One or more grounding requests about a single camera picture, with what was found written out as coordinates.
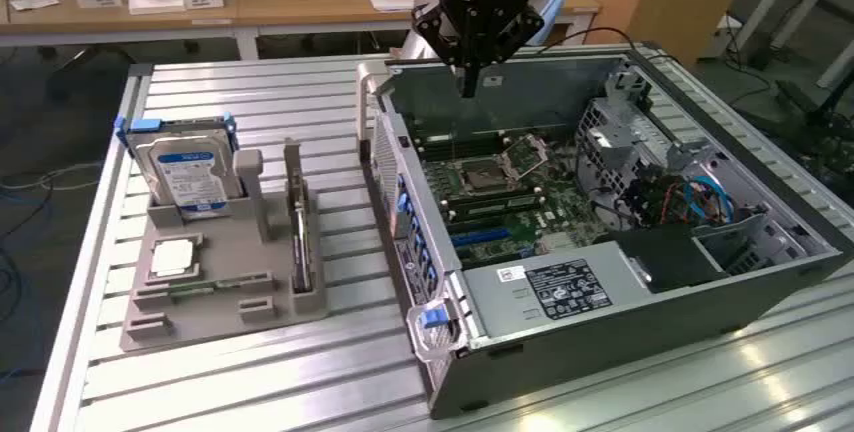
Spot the green motherboard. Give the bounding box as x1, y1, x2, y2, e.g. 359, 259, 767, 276
406, 121, 602, 273

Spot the wooden cabinet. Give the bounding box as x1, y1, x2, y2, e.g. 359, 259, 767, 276
626, 0, 766, 66

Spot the perforated metal disk bay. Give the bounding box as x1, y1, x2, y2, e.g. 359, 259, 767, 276
575, 98, 670, 189

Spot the hard disk with blue bracket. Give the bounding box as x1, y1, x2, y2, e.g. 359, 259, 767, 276
113, 111, 240, 214

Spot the graphics card with metal bracket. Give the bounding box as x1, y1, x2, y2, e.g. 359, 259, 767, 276
282, 137, 320, 296

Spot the loose green RAM stick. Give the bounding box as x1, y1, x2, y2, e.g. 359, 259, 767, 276
164, 279, 270, 299

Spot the black RAM slot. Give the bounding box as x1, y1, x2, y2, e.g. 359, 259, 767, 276
408, 124, 507, 162

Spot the blue expansion slot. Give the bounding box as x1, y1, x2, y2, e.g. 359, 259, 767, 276
451, 224, 528, 250

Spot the blue wire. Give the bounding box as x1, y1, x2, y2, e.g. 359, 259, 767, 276
686, 175, 737, 224

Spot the metal socket cover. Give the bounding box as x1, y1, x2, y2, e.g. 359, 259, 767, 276
503, 134, 552, 176

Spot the computer case rear panel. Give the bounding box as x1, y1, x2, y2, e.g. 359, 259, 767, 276
356, 40, 846, 421

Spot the grey metal disk bay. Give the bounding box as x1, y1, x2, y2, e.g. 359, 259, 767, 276
690, 205, 803, 274

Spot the CPU socket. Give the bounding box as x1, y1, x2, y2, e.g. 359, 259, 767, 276
459, 156, 510, 197

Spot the black cable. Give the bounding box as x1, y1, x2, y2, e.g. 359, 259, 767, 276
536, 26, 643, 54

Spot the grey printed parts rack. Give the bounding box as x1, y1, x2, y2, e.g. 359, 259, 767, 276
117, 136, 331, 352

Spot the black equipment stand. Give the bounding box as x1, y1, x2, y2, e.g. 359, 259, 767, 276
773, 64, 854, 174

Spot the wooden desk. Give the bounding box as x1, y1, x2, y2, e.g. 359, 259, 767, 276
0, 0, 602, 49

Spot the silver CPU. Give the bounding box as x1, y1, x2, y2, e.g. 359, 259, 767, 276
150, 240, 202, 277

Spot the red wire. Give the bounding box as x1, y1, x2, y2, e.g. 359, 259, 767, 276
658, 180, 690, 224

